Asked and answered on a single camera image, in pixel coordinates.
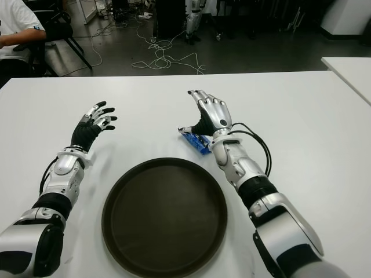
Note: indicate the white cabinet with black base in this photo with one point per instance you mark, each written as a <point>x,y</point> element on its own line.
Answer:
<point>345,14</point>

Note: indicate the white side table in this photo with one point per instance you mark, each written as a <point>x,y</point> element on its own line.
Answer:
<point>353,72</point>

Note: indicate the black cabinet on casters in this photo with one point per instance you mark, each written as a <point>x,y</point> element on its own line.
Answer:
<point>171,17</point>

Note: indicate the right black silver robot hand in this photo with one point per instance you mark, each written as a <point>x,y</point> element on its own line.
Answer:
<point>216,114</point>

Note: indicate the round dark brown tray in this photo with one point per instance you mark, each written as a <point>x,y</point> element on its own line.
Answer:
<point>165,220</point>

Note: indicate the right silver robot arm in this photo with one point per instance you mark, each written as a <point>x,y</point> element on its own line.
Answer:
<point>237,165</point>

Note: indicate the blue Oreo cookie packet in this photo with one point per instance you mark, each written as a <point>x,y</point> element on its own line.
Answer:
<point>197,144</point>

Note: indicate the white power strip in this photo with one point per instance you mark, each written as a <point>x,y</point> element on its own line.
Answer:
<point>143,16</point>

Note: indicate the black office chair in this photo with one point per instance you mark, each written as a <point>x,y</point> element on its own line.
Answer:
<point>58,32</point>

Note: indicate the white panel board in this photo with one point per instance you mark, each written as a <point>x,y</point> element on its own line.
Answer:
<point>85,10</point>

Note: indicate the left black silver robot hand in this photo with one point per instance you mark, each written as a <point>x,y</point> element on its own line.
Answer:
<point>84,133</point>

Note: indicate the silver humanoid robot legs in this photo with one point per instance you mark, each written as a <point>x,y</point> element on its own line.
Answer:
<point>192,20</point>

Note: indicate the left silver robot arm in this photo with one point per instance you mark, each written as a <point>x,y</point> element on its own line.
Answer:
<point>66,171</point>

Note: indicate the seated person in white shirt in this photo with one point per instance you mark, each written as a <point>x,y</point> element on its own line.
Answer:
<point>14,20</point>

